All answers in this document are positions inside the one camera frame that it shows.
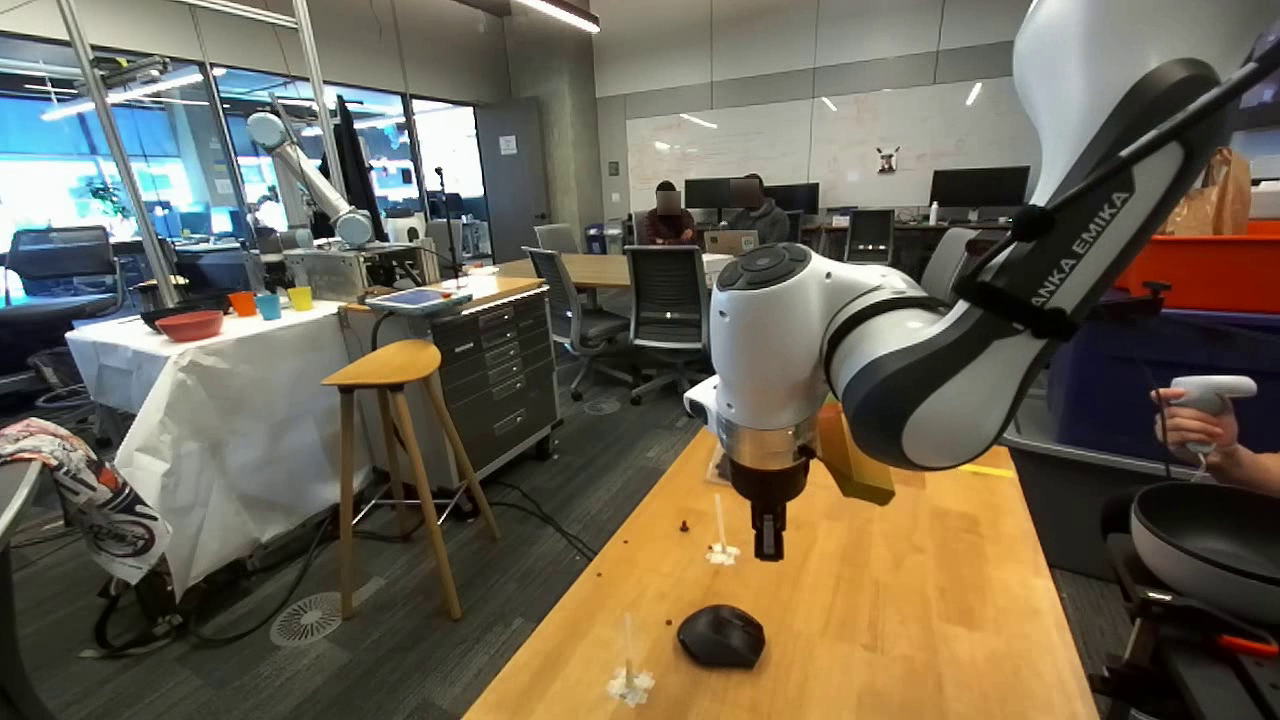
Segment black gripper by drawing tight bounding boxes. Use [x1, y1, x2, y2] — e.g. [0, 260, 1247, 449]
[723, 457, 817, 566]

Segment black computer mouse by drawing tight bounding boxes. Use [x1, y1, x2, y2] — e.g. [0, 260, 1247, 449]
[674, 601, 773, 678]

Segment white handheld controller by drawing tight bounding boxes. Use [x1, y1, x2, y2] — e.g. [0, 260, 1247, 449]
[1169, 373, 1261, 472]

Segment operator forearm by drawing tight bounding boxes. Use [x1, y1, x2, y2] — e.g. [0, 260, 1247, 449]
[1218, 438, 1280, 499]

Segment operator hand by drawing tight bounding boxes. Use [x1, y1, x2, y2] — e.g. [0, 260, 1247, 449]
[1152, 384, 1251, 472]

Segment grey office chair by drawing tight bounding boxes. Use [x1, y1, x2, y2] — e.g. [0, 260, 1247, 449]
[522, 245, 608, 403]
[622, 240, 712, 403]

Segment grey drawer cabinet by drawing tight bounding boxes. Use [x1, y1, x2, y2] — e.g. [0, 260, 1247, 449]
[335, 271, 564, 494]

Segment light wooden table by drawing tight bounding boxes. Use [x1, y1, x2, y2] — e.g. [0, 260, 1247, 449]
[556, 250, 745, 291]

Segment person in dark shirt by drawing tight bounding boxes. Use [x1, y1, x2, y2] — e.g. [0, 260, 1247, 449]
[715, 171, 796, 250]

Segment person in red shirt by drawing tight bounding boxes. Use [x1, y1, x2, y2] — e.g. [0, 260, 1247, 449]
[639, 175, 703, 250]

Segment wide black monitor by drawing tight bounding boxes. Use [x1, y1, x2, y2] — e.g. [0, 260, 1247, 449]
[927, 165, 1032, 214]

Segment dark blue storage bin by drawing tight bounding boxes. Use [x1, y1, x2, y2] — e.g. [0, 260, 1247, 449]
[1046, 313, 1280, 466]

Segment wooden stool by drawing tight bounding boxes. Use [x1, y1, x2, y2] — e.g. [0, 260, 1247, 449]
[322, 336, 503, 626]

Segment black round pan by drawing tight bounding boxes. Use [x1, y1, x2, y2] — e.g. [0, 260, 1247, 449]
[1130, 475, 1280, 633]

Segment orange storage bin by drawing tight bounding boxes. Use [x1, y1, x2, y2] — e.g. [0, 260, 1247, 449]
[1116, 215, 1280, 315]

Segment brown paper bag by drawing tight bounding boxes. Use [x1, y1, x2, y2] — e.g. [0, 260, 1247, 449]
[1165, 143, 1255, 240]

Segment white draped table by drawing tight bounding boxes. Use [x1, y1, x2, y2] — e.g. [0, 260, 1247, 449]
[59, 296, 365, 596]

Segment red bowl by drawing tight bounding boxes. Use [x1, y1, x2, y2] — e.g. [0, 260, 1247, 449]
[151, 308, 227, 343]

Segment floral cloth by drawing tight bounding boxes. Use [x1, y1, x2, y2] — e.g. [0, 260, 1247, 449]
[0, 418, 163, 593]

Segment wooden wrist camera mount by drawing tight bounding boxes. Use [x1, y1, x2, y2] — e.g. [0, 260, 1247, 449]
[814, 395, 902, 508]

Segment orange handled tool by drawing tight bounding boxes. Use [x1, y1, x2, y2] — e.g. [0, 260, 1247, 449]
[1214, 633, 1280, 663]

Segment black floor cables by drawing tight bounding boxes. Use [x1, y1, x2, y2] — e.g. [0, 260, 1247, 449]
[93, 506, 335, 662]

